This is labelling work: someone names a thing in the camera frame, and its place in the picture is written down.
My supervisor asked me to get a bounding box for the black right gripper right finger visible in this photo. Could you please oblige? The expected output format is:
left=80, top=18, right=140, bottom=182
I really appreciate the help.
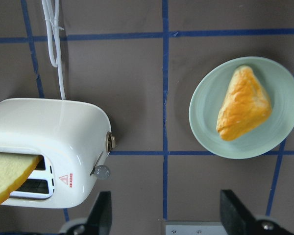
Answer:
left=220, top=189, right=292, bottom=235

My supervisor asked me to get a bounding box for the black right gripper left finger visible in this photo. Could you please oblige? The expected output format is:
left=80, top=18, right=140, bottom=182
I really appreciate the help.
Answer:
left=59, top=191, right=112, bottom=235

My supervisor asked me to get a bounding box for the white two-slot toaster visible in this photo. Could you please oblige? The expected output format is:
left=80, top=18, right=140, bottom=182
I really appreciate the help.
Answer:
left=0, top=98, right=115, bottom=208

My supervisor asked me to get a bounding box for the yellow toast slice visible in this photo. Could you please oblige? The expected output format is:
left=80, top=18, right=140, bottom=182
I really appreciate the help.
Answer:
left=0, top=153, right=42, bottom=204

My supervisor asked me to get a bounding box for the orange triangular pastry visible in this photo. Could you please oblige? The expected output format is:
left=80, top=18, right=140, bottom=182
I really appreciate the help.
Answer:
left=216, top=65, right=272, bottom=141

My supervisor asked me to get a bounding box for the light green plate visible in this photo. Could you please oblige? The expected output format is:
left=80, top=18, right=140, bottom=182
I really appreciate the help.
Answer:
left=189, top=57, right=294, bottom=159

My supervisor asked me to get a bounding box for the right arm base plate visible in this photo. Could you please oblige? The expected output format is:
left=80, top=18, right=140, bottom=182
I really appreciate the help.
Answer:
left=164, top=221, right=227, bottom=235

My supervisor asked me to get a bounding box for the white toaster power cable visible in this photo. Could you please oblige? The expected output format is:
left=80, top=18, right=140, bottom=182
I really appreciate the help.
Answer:
left=41, top=0, right=67, bottom=100

